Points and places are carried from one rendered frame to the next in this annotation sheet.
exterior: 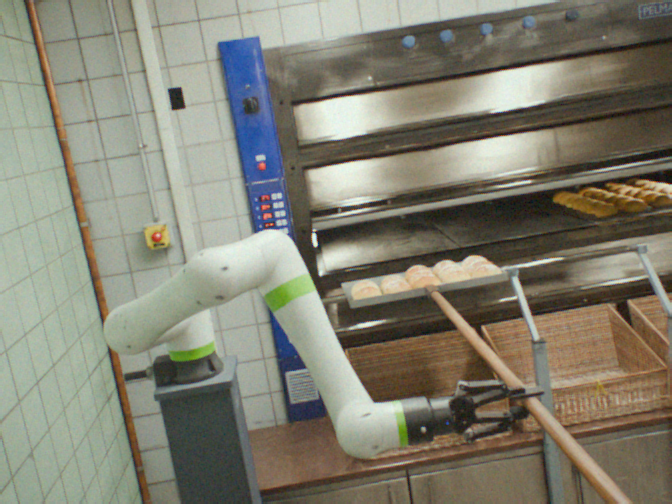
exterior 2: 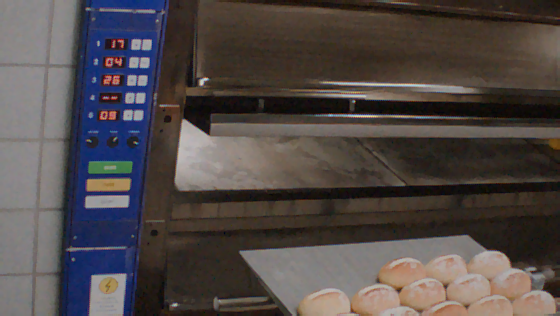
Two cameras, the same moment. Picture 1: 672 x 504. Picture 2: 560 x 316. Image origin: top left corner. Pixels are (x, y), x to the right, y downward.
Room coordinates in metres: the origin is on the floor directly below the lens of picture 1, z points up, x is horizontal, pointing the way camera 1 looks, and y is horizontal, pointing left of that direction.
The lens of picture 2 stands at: (1.31, 0.61, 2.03)
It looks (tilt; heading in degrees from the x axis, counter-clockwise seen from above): 22 degrees down; 336
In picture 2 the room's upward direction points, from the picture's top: 10 degrees clockwise
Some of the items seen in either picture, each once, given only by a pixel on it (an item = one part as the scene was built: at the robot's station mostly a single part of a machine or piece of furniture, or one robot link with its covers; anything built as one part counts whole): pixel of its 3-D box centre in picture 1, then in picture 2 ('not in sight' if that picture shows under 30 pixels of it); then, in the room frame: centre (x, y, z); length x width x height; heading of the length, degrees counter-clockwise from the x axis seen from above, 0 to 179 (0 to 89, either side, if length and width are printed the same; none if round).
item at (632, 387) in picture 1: (569, 363); not in sight; (2.74, -0.81, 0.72); 0.56 x 0.49 x 0.28; 93
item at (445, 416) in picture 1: (452, 414); not in sight; (1.43, -0.17, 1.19); 0.09 x 0.07 x 0.08; 93
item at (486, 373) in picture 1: (422, 389); not in sight; (2.72, -0.23, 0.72); 0.56 x 0.49 x 0.28; 91
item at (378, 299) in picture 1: (419, 278); (405, 283); (2.61, -0.27, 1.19); 0.55 x 0.36 x 0.03; 93
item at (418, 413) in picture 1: (417, 419); not in sight; (1.43, -0.10, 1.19); 0.12 x 0.06 x 0.09; 3
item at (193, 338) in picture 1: (182, 321); not in sight; (1.92, 0.45, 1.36); 0.16 x 0.13 x 0.19; 137
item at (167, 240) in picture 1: (158, 235); not in sight; (2.91, 0.70, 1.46); 0.10 x 0.07 x 0.10; 92
